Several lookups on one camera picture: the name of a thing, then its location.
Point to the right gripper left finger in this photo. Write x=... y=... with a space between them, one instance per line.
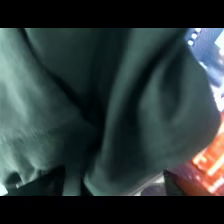
x=43 y=185

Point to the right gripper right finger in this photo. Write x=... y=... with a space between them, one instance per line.
x=169 y=185

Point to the grey shirt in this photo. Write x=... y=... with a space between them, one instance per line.
x=110 y=100

